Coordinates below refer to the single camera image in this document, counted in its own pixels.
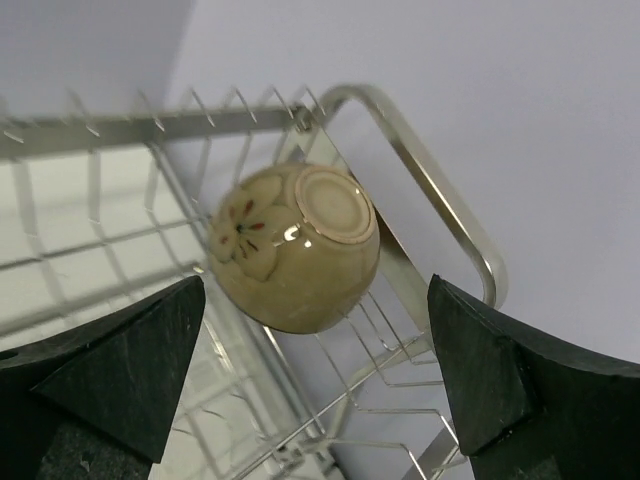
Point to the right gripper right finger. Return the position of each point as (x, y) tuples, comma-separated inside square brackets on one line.
[(526, 404)]

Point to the beige floral ceramic bowl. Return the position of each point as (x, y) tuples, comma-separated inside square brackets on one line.
[(295, 246)]

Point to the stainless steel dish rack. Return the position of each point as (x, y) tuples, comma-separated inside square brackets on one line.
[(210, 294)]

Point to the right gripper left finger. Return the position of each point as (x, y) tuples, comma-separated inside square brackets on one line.
[(98, 401)]

